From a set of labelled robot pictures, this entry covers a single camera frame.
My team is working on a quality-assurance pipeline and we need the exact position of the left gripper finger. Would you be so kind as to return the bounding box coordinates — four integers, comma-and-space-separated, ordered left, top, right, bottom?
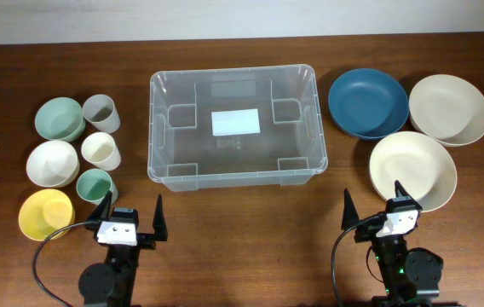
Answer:
153, 194, 169, 242
86, 191, 112, 223

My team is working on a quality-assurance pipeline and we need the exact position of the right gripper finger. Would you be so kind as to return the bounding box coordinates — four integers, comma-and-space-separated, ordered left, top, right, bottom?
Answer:
394, 180, 423, 211
341, 188, 360, 231

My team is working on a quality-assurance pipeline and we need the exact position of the cream bowl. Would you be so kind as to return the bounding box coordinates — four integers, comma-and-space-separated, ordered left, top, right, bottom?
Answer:
369, 131, 458, 212

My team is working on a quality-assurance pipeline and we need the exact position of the yellow small bowl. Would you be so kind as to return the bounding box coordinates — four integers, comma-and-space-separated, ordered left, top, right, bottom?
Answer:
18, 188, 75, 241

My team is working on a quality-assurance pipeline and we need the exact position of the dark blue bowl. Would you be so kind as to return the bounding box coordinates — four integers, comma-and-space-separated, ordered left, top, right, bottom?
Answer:
328, 68, 409, 140

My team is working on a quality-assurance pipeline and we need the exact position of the beige bowl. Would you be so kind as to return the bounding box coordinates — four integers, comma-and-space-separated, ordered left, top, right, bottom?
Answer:
409, 74, 484, 147

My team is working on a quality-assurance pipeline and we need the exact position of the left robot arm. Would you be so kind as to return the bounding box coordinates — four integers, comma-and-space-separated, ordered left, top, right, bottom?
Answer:
78, 191, 168, 306

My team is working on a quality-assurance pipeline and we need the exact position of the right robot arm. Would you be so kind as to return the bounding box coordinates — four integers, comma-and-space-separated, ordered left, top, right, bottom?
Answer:
339, 181, 443, 306

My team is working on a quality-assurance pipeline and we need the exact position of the clear plastic storage container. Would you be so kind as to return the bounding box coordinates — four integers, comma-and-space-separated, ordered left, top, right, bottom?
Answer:
147, 64, 328, 192

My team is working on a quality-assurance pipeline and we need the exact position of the white label in container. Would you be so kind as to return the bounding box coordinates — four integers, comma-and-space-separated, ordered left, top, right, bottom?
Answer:
211, 108, 261, 136

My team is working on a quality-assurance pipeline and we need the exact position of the green cup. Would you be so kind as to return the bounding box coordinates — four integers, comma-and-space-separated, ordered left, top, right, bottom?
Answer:
76, 169, 118, 206

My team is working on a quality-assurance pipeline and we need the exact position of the cream cup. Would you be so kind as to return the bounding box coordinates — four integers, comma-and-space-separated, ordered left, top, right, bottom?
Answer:
81, 132, 121, 171

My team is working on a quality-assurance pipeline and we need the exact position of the white small bowl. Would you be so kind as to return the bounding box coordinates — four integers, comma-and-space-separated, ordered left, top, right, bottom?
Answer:
26, 140, 80, 188

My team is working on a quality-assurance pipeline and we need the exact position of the light green small bowl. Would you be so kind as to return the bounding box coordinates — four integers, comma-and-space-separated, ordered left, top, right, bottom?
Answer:
34, 97, 85, 142

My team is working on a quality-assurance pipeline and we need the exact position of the grey cup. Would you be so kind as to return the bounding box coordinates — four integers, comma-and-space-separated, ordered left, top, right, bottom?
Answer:
83, 94, 121, 134

